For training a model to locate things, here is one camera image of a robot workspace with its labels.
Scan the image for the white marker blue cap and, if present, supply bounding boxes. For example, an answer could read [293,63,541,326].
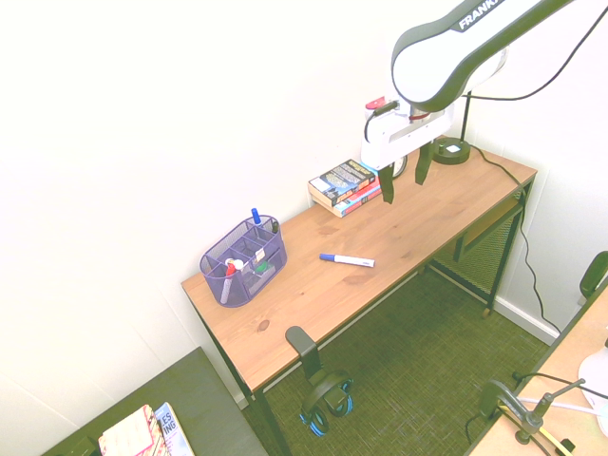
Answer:
[318,253,376,269]

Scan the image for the light wood table black edge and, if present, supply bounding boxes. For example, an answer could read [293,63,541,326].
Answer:
[467,284,608,456]

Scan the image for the black headphone hanger hook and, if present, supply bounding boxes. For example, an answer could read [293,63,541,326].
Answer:
[284,325,321,382]

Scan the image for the black lamp base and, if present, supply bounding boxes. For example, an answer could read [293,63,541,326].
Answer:
[431,92,473,167]

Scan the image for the black office chair back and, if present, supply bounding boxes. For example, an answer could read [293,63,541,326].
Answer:
[579,251,608,301]

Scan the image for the red spined book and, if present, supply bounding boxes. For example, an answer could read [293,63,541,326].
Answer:
[332,182,383,211]

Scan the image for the black paperback book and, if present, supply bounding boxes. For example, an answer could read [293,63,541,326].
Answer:
[307,159,380,200]

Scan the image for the light blue paperback book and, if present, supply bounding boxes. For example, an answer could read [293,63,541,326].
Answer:
[154,402,197,456]

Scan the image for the wooden desk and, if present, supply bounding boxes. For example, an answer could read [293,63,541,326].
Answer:
[180,168,540,456]

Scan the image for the pink patterned notebook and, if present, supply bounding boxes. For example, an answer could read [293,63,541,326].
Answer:
[98,404,165,456]

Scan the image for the black blue headphones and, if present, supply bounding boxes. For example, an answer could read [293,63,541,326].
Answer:
[297,370,355,439]

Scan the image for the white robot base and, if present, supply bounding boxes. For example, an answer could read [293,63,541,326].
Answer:
[578,350,608,439]

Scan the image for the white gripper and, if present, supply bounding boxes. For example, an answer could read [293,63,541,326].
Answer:
[359,102,456,206]

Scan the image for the black side table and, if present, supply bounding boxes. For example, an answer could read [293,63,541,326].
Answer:
[40,346,272,456]

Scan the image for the purple mesh desk organizer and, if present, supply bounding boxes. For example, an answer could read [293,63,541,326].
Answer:
[199,215,289,310]

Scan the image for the grey metal clamp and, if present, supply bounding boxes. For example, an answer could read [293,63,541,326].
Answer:
[478,378,545,446]

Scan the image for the orange cap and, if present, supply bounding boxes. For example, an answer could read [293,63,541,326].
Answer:
[219,263,238,306]

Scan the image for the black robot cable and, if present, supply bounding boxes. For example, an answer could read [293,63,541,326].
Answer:
[463,7,608,103]

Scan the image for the black lamp power cable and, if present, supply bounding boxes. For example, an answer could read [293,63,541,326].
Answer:
[468,144,564,333]

